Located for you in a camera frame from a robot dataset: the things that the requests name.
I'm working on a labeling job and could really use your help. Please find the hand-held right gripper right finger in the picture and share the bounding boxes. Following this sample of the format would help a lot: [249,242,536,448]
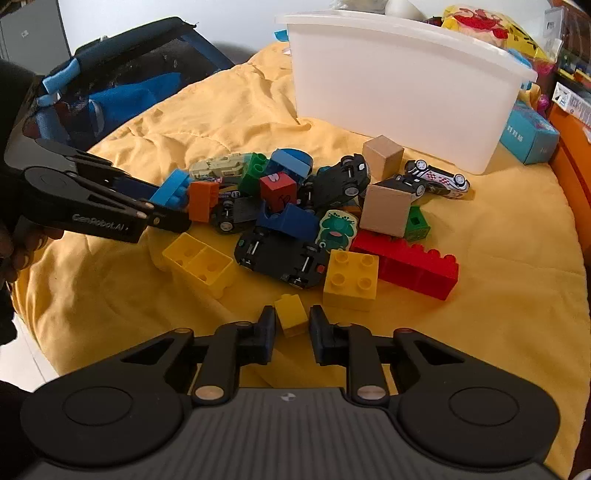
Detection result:
[309,305,468,408]

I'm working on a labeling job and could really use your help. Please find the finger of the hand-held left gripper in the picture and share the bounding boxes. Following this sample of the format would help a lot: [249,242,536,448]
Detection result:
[69,154,161,201]
[81,181,192,234]

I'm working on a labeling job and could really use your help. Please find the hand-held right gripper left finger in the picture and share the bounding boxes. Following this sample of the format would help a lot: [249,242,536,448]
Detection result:
[121,305,277,408]

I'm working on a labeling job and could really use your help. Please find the small yellow toy brick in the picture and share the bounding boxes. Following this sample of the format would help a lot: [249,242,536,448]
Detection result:
[274,293,308,339]

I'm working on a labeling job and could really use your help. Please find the light blue studded brick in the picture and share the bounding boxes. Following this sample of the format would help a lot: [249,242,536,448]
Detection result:
[148,168,193,212]

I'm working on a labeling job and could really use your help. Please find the green studded toy brick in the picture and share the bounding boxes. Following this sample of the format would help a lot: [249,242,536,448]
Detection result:
[239,152,269,198]

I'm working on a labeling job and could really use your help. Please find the white toy race car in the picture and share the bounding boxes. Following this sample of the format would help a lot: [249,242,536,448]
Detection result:
[404,159,472,200]

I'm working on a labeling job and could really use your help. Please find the white plastic storage bin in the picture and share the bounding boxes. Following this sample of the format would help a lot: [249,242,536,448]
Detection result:
[274,11,540,176]

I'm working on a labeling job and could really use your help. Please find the person's left hand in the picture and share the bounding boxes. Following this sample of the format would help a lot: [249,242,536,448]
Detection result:
[0,222,63,283]

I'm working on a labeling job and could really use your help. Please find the orange toy brick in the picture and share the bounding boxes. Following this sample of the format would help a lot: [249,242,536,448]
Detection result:
[188,180,221,223]

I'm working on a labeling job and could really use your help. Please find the hollow yellow toy brick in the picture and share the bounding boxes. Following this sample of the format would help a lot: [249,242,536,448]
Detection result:
[161,232,234,302]

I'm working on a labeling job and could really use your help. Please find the square yellow studded brick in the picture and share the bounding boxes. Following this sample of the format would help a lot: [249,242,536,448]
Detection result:
[322,250,380,313]

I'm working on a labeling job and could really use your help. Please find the dark grey toy car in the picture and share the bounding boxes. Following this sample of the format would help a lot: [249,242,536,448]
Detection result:
[210,184,262,234]

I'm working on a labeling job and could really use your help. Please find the beige camouflage toy car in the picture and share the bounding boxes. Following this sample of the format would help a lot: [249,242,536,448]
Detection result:
[189,154,246,182]

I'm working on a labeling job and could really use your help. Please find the large black toy car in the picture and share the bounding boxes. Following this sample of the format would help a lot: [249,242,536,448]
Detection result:
[234,225,329,290]

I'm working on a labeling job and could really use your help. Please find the blue and black bag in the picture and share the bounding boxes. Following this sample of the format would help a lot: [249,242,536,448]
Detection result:
[21,17,236,153]

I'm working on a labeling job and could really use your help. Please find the frog printed wooden block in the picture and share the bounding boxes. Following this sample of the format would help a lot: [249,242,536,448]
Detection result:
[315,209,359,253]

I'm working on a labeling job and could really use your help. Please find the red wooden cube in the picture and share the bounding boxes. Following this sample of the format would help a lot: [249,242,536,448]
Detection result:
[259,172,297,213]

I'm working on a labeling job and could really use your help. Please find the dark blue toy brick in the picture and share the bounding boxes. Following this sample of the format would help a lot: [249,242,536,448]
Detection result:
[255,202,318,244]

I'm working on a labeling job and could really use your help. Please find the long red toy brick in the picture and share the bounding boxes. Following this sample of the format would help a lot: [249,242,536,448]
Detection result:
[349,230,461,302]

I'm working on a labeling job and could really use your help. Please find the blue arch block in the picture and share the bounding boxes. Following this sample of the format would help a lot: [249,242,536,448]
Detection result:
[269,148,315,186]

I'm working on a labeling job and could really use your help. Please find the large plain wooden cube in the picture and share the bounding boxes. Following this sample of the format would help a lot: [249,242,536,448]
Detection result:
[359,184,415,239]

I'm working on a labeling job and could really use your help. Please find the small hollow green brick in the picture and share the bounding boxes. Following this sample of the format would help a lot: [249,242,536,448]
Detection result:
[403,205,431,243]

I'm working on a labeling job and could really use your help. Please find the black toy sports car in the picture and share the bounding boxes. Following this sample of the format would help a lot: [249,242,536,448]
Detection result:
[299,154,372,212]

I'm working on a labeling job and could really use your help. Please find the grey cabinet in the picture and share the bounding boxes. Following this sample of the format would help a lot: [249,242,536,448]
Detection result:
[0,0,62,77]

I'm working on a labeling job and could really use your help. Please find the small plain wooden cube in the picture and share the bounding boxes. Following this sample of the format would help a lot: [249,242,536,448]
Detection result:
[362,135,405,182]

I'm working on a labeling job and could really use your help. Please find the yellow quilted blanket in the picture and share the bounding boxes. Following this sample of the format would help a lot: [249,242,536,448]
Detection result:
[11,44,583,480]

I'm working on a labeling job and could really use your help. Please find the white plastic bag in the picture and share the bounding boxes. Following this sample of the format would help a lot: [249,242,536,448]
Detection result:
[329,0,387,14]

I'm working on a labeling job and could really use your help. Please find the teal cardboard box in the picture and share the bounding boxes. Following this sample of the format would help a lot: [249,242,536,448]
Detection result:
[498,99,561,166]

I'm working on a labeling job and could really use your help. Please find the orange cardboard box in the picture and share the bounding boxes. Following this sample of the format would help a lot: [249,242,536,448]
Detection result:
[549,108,591,264]

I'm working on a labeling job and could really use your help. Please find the white round object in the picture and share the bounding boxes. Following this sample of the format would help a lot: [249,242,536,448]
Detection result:
[385,0,435,20]

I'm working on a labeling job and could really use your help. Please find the pink shiny bag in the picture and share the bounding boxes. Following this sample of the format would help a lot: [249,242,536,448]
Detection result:
[533,58,555,118]

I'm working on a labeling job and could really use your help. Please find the white printed carton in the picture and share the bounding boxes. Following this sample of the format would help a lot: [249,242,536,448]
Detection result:
[551,83,591,126]

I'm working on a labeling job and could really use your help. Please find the yellow and red plastic bag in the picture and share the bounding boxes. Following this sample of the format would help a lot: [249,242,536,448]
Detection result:
[438,4,552,63]

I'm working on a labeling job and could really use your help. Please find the clear box of colourful items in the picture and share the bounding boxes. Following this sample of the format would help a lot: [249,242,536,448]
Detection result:
[538,4,591,88]

